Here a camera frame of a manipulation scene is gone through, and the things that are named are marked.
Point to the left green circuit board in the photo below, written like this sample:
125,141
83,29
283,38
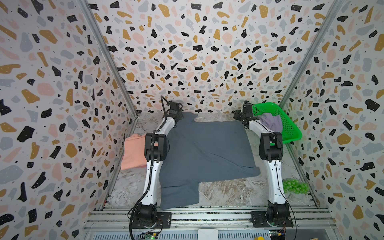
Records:
148,236

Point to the left corner aluminium post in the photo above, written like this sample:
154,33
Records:
84,6

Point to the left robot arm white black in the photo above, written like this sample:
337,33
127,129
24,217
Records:
157,146

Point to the right circuit board with wires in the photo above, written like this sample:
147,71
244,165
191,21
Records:
277,235

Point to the green plastic basket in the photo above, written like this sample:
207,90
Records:
290,132

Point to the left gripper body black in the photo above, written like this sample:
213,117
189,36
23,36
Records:
179,115

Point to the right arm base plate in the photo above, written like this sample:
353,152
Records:
261,219

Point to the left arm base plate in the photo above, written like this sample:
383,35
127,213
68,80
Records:
150,221

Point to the green plastic ball cluster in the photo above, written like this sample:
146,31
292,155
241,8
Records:
295,186

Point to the lilac t shirt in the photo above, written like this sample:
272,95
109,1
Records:
274,123

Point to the folded pink t shirt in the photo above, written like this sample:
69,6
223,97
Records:
134,152

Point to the grey blue t shirt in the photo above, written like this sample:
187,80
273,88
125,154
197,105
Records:
203,152

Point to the corner aluminium post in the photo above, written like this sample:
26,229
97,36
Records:
84,6
334,9

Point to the right corner aluminium post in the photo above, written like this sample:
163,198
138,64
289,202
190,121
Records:
334,9

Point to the aluminium mounting rail frame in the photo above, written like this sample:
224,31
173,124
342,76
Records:
213,223

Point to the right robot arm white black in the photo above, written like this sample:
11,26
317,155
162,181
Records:
271,152

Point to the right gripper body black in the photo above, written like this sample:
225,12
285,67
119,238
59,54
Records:
240,115

